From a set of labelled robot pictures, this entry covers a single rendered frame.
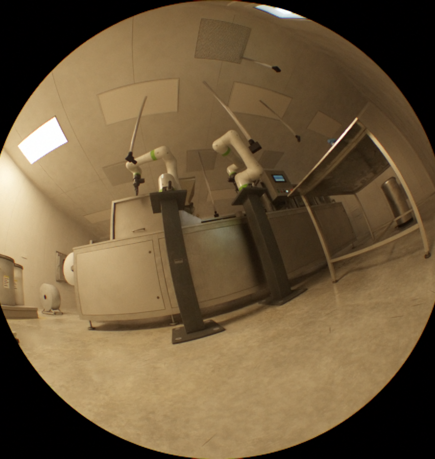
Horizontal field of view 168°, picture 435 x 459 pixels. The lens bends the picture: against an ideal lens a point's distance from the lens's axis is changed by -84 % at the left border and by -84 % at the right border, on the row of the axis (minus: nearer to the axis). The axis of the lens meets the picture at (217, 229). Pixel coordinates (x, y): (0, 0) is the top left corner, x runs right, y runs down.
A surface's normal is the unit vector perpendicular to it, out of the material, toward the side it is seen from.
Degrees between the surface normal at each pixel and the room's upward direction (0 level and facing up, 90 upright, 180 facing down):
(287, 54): 180
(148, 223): 90
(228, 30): 180
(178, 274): 90
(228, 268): 90
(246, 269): 90
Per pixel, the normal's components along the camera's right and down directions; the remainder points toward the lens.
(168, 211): 0.28, -0.38
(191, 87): 0.25, 0.91
